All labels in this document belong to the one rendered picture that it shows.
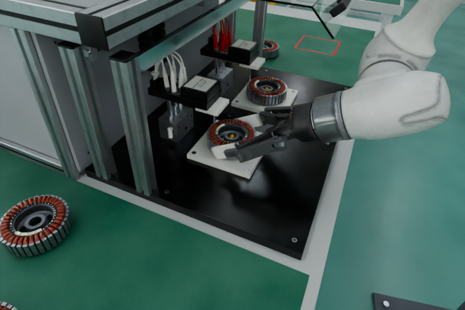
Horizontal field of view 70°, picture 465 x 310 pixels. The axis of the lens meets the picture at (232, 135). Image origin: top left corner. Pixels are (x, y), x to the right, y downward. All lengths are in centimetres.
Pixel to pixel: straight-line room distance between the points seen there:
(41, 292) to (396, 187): 172
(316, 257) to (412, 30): 43
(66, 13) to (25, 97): 26
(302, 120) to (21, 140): 61
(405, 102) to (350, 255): 111
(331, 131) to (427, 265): 119
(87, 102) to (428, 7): 59
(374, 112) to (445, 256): 128
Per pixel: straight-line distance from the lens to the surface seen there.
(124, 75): 52
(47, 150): 80
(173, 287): 58
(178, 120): 77
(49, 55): 63
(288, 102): 93
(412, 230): 181
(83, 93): 61
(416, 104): 57
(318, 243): 65
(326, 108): 60
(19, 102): 77
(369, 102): 57
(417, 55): 69
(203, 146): 75
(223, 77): 94
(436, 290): 166
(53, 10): 54
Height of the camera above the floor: 126
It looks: 37 degrees down
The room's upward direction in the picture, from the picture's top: 3 degrees clockwise
